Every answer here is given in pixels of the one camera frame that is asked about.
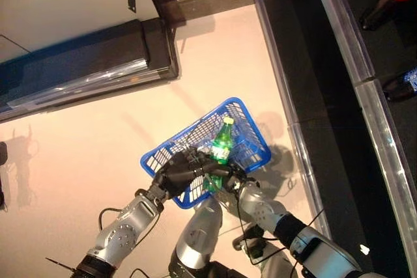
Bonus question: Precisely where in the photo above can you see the black equipment piece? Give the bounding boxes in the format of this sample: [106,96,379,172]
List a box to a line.
[0,141,8,209]

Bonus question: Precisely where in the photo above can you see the black robot pelvis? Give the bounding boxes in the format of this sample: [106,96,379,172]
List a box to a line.
[169,257,252,278]

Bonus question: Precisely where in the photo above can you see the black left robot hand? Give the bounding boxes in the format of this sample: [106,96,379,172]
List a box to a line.
[152,147,231,199]

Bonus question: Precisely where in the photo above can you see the green Sprite bottle yellow cap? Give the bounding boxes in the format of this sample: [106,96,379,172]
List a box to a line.
[201,117,236,193]

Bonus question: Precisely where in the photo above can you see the black low shelf unit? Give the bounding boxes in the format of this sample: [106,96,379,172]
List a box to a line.
[0,18,180,123]

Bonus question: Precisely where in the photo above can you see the blue plastic shopping basket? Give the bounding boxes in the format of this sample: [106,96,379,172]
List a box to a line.
[139,96,272,210]

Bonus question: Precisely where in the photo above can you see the black drinks shelf board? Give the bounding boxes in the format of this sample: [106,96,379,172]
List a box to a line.
[311,0,417,278]

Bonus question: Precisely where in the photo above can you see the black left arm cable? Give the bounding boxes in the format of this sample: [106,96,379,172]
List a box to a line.
[98,207,126,236]

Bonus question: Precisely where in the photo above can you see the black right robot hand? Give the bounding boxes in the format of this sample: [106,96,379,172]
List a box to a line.
[223,164,258,194]

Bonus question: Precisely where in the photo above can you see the clear price tag rail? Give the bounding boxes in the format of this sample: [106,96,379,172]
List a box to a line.
[6,57,172,109]
[311,0,375,85]
[354,79,417,261]

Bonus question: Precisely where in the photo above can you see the black shelf base plinth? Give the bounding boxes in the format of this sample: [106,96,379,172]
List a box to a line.
[253,0,411,278]

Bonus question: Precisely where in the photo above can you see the small Pepsi cola bottle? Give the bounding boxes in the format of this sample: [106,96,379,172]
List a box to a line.
[382,66,417,102]

